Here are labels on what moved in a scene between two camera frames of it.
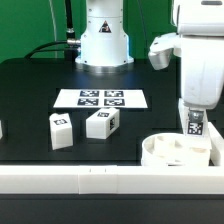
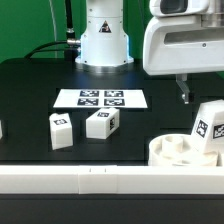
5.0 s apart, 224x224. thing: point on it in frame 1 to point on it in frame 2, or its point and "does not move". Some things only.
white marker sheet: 128,98 does not move
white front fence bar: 111,179 does not move
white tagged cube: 194,121 to 208,130
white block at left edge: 1,130 does not move
